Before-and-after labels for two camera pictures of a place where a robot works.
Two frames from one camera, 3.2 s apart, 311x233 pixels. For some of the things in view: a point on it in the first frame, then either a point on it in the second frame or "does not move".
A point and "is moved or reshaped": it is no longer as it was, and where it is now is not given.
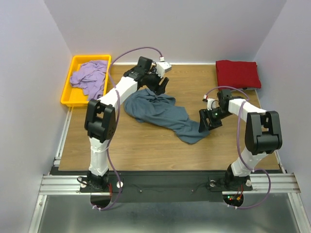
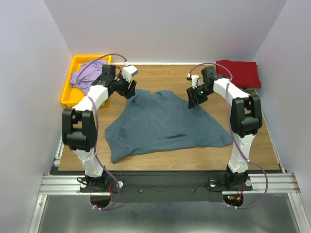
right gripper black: (208, 119) -> (194, 96)
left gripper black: (158, 82) -> (129, 88)
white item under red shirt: (248, 88) does not move
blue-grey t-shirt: (148, 106) is moved or reshaped
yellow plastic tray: (75, 95) does not move
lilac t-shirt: (91, 77) does not move
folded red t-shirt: (241, 74) does not move
